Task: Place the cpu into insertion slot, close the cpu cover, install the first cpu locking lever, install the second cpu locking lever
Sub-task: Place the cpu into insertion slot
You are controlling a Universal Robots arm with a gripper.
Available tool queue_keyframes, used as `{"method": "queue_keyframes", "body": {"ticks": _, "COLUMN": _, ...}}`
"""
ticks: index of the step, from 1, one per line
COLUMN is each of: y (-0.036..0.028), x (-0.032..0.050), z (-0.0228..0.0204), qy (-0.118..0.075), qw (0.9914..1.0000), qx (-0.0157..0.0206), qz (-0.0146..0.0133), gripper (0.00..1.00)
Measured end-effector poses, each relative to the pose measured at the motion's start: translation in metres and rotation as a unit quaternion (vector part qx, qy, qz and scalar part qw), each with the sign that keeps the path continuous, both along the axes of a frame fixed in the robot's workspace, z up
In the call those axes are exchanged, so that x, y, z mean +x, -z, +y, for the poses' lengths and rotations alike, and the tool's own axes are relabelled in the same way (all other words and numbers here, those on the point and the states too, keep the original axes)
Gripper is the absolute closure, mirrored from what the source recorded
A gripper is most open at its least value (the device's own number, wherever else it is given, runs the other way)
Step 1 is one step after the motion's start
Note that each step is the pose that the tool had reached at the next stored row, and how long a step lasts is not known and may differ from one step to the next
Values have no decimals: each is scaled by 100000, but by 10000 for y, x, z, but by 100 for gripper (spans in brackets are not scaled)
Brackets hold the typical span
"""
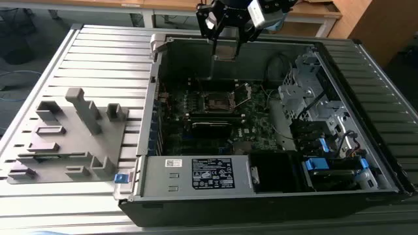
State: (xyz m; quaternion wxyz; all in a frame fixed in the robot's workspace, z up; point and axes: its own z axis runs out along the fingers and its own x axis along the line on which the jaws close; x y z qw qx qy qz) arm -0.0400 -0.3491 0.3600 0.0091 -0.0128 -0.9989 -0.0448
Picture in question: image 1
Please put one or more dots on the pale blue teach pendant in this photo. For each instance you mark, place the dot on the pale blue teach pendant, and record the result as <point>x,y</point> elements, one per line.
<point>275,25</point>

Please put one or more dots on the wooden cabinet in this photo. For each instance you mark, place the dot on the wooden cabinet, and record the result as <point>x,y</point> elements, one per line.
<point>375,29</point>

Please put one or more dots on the black PC case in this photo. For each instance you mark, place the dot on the black PC case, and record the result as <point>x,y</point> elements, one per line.
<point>229,213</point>

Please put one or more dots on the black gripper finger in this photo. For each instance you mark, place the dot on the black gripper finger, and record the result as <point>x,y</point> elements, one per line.
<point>250,33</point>
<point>208,31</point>

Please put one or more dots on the green motherboard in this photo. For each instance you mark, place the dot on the green motherboard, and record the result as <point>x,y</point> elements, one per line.
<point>258,122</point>

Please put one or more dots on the silver green CPU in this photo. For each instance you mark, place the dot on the silver green CPU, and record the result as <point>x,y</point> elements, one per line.
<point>224,52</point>

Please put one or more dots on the silver metal drive cage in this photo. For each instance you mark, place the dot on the silver metal drive cage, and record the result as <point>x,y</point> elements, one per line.
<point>291,94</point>

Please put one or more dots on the blue drive carrier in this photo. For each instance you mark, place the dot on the blue drive carrier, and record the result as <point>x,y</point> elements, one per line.
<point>363,167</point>
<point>323,144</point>

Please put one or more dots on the black hard disk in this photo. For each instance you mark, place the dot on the black hard disk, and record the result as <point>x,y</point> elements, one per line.
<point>330,178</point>

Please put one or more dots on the green RAM stick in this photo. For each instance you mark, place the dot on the green RAM stick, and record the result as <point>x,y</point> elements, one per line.
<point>48,157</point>

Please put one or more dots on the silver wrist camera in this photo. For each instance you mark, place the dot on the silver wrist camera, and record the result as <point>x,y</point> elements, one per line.
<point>261,14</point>

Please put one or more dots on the CPU socket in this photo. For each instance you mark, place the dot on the CPU socket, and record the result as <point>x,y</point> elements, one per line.
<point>216,101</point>

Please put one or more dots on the grey chipset heatsink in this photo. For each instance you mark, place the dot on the grey chipset heatsink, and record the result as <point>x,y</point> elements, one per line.
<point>243,146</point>

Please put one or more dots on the black office chair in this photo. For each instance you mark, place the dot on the black office chair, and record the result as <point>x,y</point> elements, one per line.
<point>19,52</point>

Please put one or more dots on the blue case latch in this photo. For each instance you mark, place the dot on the blue case latch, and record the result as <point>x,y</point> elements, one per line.
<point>120,178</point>

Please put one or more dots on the wooden desk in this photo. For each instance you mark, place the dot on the wooden desk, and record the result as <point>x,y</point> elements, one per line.
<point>66,2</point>
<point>310,12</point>

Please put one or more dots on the blue drive latch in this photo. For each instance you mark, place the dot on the blue drive latch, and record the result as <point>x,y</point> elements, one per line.
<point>315,163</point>

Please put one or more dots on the grey power supply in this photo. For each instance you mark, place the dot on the grey power supply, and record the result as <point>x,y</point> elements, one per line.
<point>156,181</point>

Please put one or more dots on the grey parts rack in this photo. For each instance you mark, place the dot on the grey parts rack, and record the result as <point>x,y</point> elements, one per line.
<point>78,147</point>

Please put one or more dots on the black graphics card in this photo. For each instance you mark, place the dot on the black graphics card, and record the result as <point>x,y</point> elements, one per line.
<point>212,132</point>

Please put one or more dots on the black RAM slot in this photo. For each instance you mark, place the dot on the black RAM slot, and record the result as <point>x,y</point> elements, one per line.
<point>215,113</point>
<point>216,119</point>

